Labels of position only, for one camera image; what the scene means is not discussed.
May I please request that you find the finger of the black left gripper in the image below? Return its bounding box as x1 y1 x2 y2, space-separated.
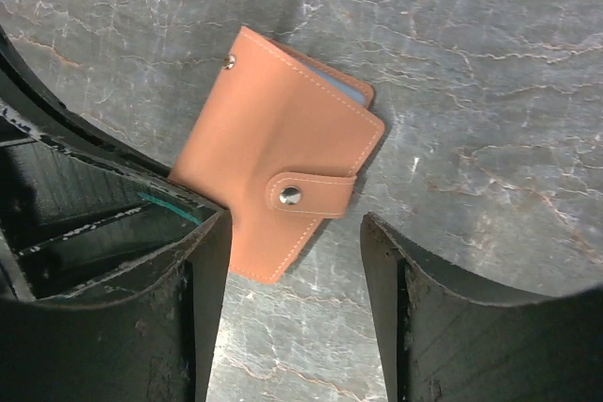
1 37 218 301

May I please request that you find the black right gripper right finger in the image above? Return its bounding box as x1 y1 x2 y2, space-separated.
360 213 602 401

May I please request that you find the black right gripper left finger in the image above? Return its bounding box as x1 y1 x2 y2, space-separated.
1 212 232 401

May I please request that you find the tan leather card holder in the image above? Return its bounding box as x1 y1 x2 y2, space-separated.
170 27 384 283

